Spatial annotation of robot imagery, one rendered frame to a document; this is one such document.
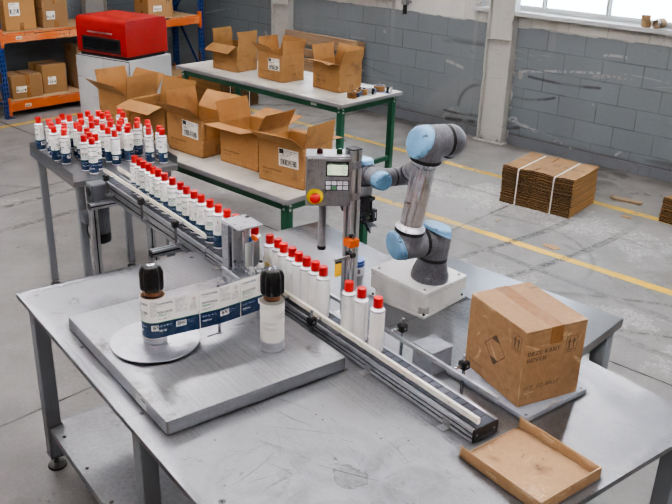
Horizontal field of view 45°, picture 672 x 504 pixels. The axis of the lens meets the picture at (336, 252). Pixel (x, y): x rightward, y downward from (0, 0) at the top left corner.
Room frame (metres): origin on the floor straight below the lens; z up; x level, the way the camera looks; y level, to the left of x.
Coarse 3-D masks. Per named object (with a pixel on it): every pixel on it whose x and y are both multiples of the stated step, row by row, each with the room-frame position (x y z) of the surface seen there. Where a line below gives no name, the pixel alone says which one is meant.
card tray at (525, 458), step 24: (528, 432) 2.10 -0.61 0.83; (480, 456) 1.97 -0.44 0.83; (504, 456) 1.97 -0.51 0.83; (528, 456) 1.98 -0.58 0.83; (552, 456) 1.98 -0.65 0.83; (576, 456) 1.96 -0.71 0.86; (504, 480) 1.83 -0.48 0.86; (528, 480) 1.87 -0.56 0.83; (552, 480) 1.87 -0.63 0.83; (576, 480) 1.87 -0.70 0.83
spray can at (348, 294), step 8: (352, 280) 2.61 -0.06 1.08; (344, 288) 2.60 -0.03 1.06; (352, 288) 2.59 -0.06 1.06; (344, 296) 2.58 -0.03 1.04; (352, 296) 2.58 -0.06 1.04; (344, 304) 2.58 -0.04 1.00; (352, 304) 2.58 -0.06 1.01; (344, 312) 2.58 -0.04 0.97; (352, 312) 2.58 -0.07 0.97; (344, 320) 2.58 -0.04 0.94; (352, 320) 2.59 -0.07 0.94; (344, 328) 2.58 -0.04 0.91; (352, 328) 2.59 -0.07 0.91
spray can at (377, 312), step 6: (378, 300) 2.47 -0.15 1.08; (372, 306) 2.49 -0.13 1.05; (378, 306) 2.47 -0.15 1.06; (372, 312) 2.47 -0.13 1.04; (378, 312) 2.46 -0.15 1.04; (384, 312) 2.47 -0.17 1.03; (372, 318) 2.47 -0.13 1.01; (378, 318) 2.46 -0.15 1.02; (384, 318) 2.48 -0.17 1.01; (372, 324) 2.47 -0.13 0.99; (378, 324) 2.46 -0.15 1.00; (372, 330) 2.47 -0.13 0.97; (378, 330) 2.46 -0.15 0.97; (372, 336) 2.46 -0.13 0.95; (378, 336) 2.46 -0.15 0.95; (372, 342) 2.46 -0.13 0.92; (378, 342) 2.46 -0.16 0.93; (378, 348) 2.46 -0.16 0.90
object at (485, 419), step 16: (320, 320) 2.69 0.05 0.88; (336, 320) 2.70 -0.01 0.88; (368, 352) 2.47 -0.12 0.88; (384, 352) 2.47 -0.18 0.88; (416, 368) 2.37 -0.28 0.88; (416, 384) 2.27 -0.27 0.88; (432, 384) 2.28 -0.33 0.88; (464, 400) 2.19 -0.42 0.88; (464, 416) 2.10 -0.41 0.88; (480, 416) 2.11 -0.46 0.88
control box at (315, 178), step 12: (312, 156) 2.81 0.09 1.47; (324, 156) 2.81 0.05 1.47; (336, 156) 2.82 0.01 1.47; (348, 156) 2.82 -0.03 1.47; (312, 168) 2.81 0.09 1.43; (324, 168) 2.81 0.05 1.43; (312, 180) 2.81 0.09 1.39; (324, 180) 2.81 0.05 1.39; (348, 180) 2.81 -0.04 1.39; (312, 192) 2.80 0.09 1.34; (324, 192) 2.81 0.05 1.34; (336, 192) 2.81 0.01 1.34; (348, 192) 2.81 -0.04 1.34; (312, 204) 2.81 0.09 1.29; (324, 204) 2.81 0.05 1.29; (336, 204) 2.81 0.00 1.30; (348, 204) 2.81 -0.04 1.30
